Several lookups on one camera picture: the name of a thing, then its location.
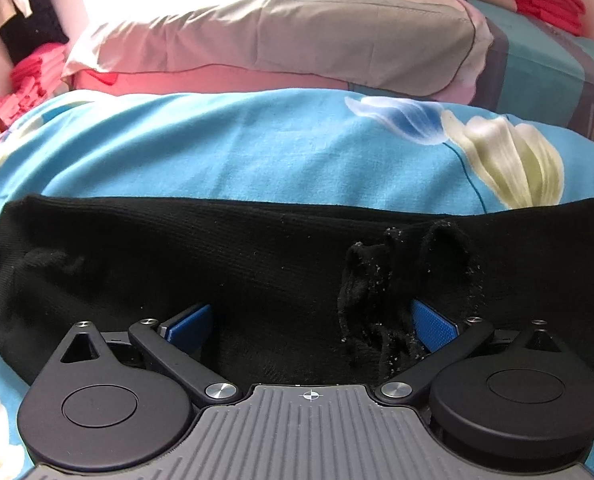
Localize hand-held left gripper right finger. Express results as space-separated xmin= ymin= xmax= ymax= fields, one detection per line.
xmin=375 ymin=299 xmax=565 ymax=406

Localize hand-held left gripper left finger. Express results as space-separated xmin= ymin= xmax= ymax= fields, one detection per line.
xmin=52 ymin=303 xmax=241 ymax=405

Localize black pants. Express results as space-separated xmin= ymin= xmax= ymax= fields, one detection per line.
xmin=0 ymin=192 xmax=594 ymax=397

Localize blue floral bedsheet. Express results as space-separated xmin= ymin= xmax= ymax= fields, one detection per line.
xmin=0 ymin=87 xmax=594 ymax=480

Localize pink sheet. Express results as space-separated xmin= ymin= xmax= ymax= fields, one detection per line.
xmin=72 ymin=67 xmax=472 ymax=107

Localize teal grey striped quilt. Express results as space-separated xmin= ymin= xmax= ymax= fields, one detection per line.
xmin=464 ymin=0 xmax=594 ymax=148

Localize pink folded clothes pile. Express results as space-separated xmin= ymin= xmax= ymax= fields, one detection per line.
xmin=0 ymin=42 xmax=70 ymax=133

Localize grey pink pillow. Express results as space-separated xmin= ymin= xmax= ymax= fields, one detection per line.
xmin=60 ymin=0 xmax=495 ymax=108

